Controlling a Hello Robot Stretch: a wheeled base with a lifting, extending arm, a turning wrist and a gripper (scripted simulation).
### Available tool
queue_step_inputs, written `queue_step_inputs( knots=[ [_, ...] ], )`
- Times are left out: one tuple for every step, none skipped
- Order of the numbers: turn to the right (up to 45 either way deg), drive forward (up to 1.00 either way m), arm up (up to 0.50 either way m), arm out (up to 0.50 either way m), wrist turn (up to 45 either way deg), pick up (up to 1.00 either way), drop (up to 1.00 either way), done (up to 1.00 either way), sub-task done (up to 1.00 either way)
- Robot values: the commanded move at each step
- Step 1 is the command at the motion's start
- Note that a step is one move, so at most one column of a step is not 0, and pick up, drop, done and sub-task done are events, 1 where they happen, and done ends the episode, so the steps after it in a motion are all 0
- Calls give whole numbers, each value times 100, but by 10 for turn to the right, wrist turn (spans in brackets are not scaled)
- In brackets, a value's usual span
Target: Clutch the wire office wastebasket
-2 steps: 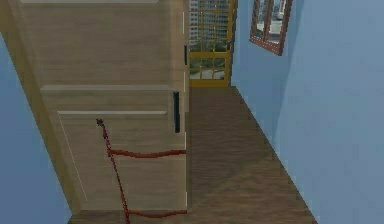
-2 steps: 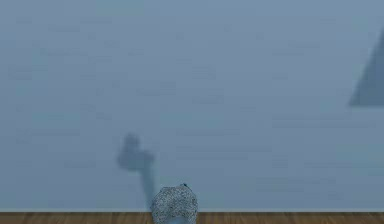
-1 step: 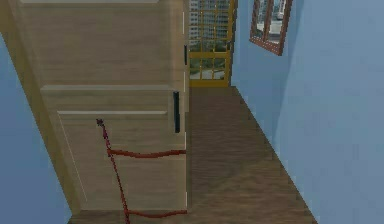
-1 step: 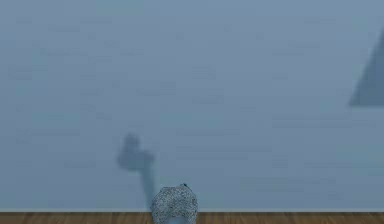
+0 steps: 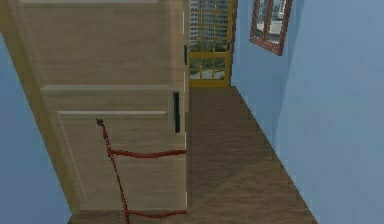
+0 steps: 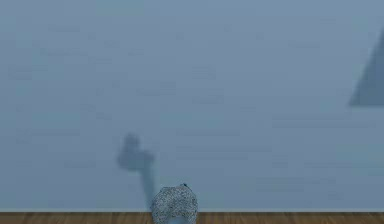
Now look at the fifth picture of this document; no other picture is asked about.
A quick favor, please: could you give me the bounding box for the yellow framed glass door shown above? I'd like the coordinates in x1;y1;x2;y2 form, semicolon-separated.
188;0;237;89

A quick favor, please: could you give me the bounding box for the light wooden room door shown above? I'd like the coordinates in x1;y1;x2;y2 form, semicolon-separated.
0;0;192;216

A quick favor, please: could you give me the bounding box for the brown framed window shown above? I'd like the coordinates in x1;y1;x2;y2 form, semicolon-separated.
249;0;294;57

